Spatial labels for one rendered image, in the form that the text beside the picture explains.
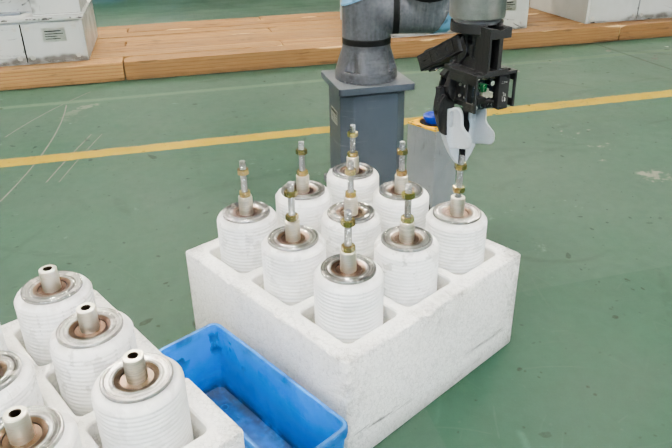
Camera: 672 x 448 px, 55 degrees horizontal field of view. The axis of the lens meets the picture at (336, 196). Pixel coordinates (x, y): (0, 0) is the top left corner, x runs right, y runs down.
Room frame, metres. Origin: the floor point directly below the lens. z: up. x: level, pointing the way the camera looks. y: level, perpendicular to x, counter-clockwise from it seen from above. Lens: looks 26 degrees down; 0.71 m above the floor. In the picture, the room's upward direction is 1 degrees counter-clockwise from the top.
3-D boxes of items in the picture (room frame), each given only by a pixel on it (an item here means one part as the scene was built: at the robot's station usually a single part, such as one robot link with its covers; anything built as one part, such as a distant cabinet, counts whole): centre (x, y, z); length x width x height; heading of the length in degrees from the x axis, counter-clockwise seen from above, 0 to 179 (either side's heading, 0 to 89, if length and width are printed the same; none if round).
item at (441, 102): (0.89, -0.17, 0.43); 0.05 x 0.02 x 0.09; 117
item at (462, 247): (0.90, -0.19, 0.16); 0.10 x 0.10 x 0.18
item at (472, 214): (0.90, -0.19, 0.25); 0.08 x 0.08 x 0.01
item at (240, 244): (0.91, 0.14, 0.16); 0.10 x 0.10 x 0.18
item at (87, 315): (0.62, 0.29, 0.26); 0.02 x 0.02 x 0.03
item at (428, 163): (1.16, -0.19, 0.16); 0.07 x 0.07 x 0.31; 42
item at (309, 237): (0.83, 0.06, 0.25); 0.08 x 0.08 x 0.01
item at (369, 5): (1.54, -0.09, 0.47); 0.13 x 0.12 x 0.14; 89
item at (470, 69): (0.88, -0.20, 0.49); 0.09 x 0.08 x 0.12; 27
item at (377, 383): (0.91, -0.02, 0.09); 0.39 x 0.39 x 0.18; 42
